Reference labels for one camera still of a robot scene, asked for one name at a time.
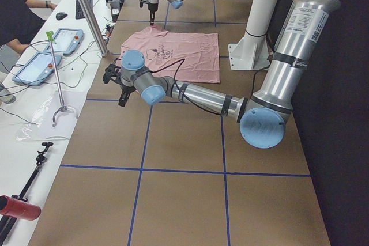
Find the blue teach pendant near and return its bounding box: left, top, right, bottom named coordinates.
left=12, top=52, right=54, bottom=86

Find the blue teach pendant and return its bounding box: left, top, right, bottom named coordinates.
left=46, top=28, right=84, bottom=56
left=12, top=52, right=54, bottom=86

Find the black tripod stick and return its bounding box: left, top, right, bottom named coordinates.
left=0, top=141, right=55, bottom=241

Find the aluminium frame post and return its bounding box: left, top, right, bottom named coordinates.
left=78, top=0, right=108, bottom=57

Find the red cylinder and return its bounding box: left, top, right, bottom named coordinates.
left=1, top=195, right=42, bottom=221

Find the metal grabber stick green handle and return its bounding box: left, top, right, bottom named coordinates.
left=46, top=31, right=78, bottom=127

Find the black computer mouse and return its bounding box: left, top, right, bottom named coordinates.
left=55, top=12, right=68, bottom=21

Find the pink Snoopy t-shirt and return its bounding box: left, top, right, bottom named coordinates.
left=121, top=25, right=220, bottom=84

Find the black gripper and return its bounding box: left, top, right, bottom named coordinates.
left=103, top=58, right=135, bottom=107
left=139, top=0, right=158, bottom=25

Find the white camera mast base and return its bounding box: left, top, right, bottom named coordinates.
left=228, top=0, right=277, bottom=70

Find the clear plastic bag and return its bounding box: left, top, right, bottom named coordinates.
left=16, top=90, right=87, bottom=141

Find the blue teach pendant far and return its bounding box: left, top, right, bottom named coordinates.
left=46, top=28, right=84, bottom=56

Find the black keyboard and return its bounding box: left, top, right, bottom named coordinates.
left=74, top=0, right=94, bottom=20

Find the person in black shirt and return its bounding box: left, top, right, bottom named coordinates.
left=1, top=0, right=57, bottom=54

